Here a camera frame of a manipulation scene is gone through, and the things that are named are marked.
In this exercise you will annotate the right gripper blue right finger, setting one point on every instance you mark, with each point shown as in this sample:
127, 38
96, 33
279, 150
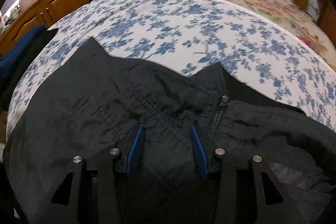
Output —
240, 195

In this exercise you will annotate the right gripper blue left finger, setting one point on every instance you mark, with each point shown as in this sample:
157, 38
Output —
90, 195

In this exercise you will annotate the black zip jacket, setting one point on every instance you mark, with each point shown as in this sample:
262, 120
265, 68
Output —
91, 102

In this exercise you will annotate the folded black garment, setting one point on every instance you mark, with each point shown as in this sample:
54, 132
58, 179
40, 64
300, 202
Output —
19, 67

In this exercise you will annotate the folded blue garment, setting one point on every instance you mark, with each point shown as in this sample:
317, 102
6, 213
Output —
26, 39

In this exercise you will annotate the blue floral bed sheet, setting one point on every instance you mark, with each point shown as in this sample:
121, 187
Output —
186, 36

